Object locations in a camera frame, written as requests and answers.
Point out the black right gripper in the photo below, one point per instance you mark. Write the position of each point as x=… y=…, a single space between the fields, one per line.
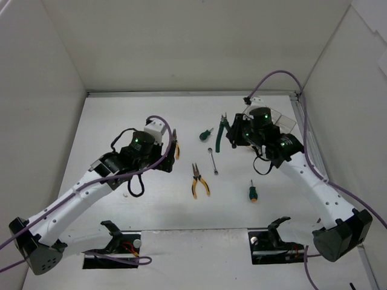
x=234 y=132

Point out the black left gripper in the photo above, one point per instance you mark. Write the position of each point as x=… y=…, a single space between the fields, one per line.
x=169 y=156

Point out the green handled cutters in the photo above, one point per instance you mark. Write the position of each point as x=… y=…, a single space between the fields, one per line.
x=224 y=125

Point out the yellow pliers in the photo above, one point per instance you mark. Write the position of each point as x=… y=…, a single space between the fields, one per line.
x=175 y=141
x=197 y=178

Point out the small silver ratchet wrench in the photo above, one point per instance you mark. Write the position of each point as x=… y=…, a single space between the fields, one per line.
x=210 y=151

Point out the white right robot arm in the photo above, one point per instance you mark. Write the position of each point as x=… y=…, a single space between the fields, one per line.
x=344 y=227

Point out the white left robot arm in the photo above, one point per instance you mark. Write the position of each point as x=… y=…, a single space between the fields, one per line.
x=43 y=240

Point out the clear bin left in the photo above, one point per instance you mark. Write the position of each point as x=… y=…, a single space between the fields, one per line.
x=252 y=105

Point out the clear bin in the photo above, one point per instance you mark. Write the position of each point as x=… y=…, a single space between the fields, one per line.
x=252 y=105
x=275 y=115
x=285 y=124

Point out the stubby green screwdriver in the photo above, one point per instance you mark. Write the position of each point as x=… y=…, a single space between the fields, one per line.
x=204 y=136

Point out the clear bin middle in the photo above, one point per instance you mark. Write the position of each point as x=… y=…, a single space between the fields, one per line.
x=275 y=115

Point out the clear bin right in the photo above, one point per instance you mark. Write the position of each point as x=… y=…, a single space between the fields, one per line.
x=285 y=124

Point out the green orange screwdriver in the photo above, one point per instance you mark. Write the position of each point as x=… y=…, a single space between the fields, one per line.
x=253 y=195

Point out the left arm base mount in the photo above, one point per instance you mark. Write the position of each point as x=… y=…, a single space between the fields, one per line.
x=127 y=249

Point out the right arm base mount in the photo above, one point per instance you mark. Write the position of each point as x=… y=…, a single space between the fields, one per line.
x=267 y=248

